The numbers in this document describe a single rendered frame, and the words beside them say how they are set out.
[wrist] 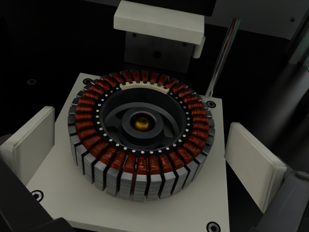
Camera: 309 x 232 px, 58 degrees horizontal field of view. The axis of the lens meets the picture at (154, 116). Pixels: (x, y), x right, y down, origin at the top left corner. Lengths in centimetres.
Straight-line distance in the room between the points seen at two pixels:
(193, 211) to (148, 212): 3
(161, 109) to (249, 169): 10
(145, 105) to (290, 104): 18
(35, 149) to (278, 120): 24
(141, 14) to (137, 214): 14
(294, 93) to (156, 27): 22
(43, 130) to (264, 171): 13
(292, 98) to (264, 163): 20
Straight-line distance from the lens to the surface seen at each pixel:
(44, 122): 19
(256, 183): 18
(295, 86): 38
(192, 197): 22
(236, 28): 25
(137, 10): 20
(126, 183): 19
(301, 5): 46
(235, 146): 21
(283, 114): 33
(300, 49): 41
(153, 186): 19
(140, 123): 22
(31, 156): 17
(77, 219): 21
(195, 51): 33
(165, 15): 20
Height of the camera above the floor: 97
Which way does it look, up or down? 47 degrees down
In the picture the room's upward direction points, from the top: 11 degrees clockwise
